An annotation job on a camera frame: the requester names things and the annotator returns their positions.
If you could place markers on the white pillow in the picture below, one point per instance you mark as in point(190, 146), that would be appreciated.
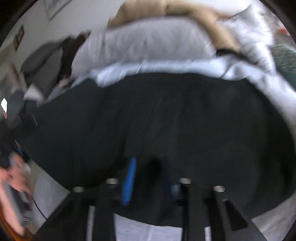
point(172, 38)

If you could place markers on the light plaid bed duvet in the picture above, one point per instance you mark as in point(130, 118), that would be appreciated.
point(274, 224)

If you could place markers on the tan fleece blanket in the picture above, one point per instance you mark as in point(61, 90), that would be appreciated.
point(207, 17)

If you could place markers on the person's left hand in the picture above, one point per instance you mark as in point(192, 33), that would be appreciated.
point(15, 176)

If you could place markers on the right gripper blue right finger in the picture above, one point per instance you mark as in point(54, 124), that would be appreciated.
point(207, 213)

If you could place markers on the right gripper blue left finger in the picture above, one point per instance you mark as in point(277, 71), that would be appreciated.
point(87, 214)

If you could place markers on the black button-up coat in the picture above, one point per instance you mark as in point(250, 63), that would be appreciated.
point(212, 131)

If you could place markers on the green coral pattern cushion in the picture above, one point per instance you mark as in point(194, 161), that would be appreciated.
point(284, 57)

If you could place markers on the framed wall picture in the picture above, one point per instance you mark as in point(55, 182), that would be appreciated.
point(53, 7)

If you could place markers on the grey patterned pillow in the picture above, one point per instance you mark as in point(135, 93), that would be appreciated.
point(254, 35)

